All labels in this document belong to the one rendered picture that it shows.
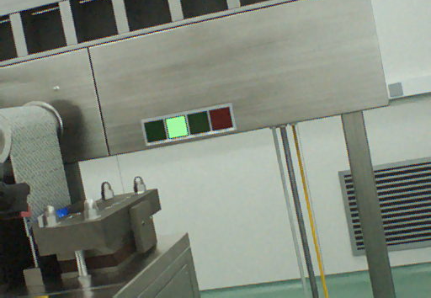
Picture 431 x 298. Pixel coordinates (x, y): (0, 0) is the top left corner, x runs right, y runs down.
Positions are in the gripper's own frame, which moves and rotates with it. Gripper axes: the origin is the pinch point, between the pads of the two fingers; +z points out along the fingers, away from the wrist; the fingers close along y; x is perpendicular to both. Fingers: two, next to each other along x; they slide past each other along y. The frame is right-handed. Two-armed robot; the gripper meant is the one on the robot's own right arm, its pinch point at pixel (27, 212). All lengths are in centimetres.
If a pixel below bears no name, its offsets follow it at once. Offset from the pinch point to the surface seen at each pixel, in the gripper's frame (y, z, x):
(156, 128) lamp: 24.4, 19.6, 26.5
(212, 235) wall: -31, 261, 78
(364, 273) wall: 58, 279, 47
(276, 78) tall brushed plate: 58, 17, 33
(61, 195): 0.3, 14.4, 9.4
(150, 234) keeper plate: 22.0, 20.9, -2.0
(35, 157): 0.3, 1.4, 14.4
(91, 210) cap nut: 17.1, -1.6, -2.5
